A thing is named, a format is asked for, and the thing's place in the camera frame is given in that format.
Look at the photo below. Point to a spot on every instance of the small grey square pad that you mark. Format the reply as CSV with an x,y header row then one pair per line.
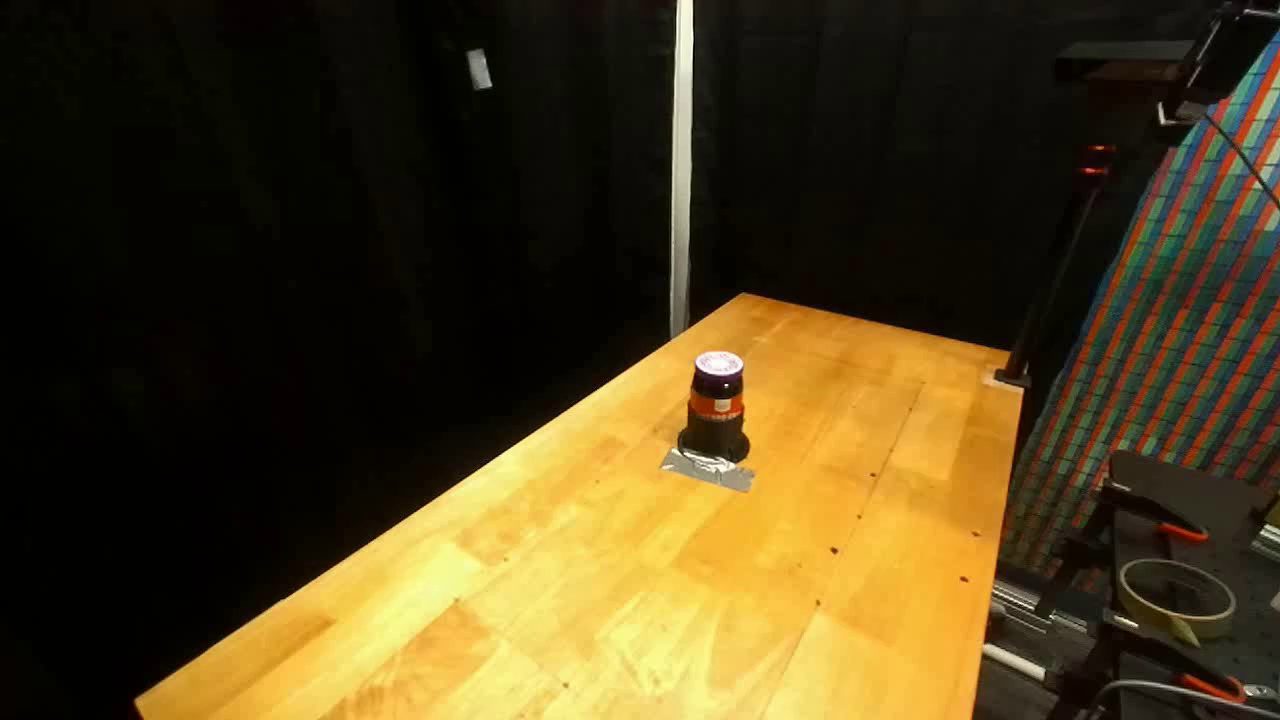
x,y
702,470

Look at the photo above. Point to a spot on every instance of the silver vertical metal pole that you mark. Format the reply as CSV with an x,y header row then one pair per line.
x,y
683,161

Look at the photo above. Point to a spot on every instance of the small white hanging tag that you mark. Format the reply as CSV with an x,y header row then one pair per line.
x,y
479,69

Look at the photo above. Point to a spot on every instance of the black curtain backdrop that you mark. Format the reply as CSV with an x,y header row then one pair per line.
x,y
264,243

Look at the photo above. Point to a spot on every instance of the colourful striped board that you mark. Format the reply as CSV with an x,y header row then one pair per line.
x,y
1173,346

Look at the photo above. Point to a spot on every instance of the black flat mounting plate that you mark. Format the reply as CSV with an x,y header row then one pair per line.
x,y
1187,483

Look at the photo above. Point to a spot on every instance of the black camera tripod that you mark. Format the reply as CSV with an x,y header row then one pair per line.
x,y
1059,281

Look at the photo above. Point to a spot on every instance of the silver aluminium rail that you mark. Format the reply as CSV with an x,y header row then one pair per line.
x,y
1020,639

